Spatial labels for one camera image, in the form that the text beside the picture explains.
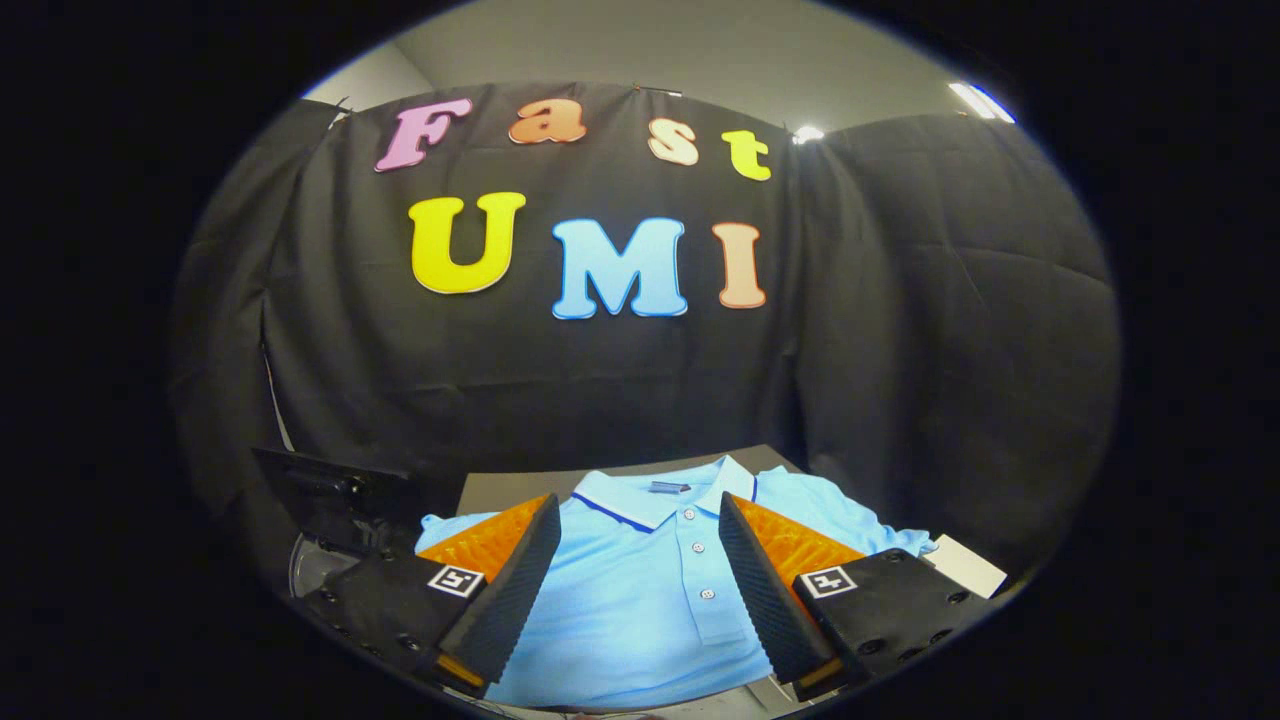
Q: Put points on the white paper sheet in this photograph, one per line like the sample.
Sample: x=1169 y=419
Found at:
x=965 y=568

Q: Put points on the small ceiling light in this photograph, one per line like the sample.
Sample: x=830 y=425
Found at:
x=808 y=133

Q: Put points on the light blue polo shirt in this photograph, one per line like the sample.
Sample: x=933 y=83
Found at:
x=630 y=600

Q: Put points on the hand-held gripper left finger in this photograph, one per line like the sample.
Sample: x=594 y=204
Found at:
x=515 y=590

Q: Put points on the dark cabinet with beige panels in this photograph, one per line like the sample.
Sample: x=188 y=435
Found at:
x=510 y=490

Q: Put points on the black backdrop cloth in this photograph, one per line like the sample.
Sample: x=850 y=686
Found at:
x=900 y=330

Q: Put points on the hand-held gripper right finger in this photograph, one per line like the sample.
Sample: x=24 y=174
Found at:
x=762 y=590

